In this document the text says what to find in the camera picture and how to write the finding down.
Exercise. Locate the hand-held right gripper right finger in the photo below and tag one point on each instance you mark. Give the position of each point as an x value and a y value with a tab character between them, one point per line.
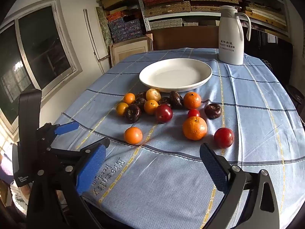
214	169

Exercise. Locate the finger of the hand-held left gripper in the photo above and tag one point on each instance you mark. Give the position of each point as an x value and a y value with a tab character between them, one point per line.
66	153
66	127

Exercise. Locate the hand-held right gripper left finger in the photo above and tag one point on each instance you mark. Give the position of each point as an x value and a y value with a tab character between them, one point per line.
91	169

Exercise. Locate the dark red plum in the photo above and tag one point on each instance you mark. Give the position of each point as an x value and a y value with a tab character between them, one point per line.
224	137
164	113

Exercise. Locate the large orange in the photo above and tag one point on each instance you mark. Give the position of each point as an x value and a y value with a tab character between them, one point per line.
195	128

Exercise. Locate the small orange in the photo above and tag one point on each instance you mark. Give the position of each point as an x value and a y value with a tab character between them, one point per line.
151	106
133	135
129	98
121	109

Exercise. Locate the small red tomato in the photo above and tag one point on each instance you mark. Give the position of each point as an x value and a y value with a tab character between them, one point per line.
193	112

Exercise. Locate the medium tangerine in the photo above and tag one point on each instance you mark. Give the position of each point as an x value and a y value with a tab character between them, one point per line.
192	100

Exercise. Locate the pale yellow fruit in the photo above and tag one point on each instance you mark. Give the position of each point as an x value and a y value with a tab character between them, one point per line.
153	94

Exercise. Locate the white round plate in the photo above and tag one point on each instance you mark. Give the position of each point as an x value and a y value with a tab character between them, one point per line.
175	75

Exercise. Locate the person's left forearm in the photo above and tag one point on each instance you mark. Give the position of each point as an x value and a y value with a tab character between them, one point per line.
20	193

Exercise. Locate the blue checked tablecloth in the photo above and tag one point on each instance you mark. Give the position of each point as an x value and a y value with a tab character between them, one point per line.
166	176

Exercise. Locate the thin wooden stick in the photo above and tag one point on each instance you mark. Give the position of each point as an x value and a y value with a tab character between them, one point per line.
91	38

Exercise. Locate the pale framed wooden panel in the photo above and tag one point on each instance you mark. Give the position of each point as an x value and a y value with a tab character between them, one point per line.
129	50

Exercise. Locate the green patterned board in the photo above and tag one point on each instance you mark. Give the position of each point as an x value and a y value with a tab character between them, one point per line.
103	26

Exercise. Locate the dark chair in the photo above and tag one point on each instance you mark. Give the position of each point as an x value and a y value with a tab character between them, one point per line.
295	97

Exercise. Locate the stack of blue patterned boxes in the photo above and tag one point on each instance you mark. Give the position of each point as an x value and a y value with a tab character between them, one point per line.
126	28

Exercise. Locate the white thermos jug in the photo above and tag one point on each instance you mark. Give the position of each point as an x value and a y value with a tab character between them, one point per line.
230	38

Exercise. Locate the brown wooden board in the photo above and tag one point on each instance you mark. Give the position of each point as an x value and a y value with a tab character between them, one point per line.
185	38

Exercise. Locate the metal shelf rack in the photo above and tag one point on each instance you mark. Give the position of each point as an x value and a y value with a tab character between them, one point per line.
166	16

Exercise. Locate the window with white frame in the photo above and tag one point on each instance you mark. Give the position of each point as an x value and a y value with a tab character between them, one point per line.
43	40

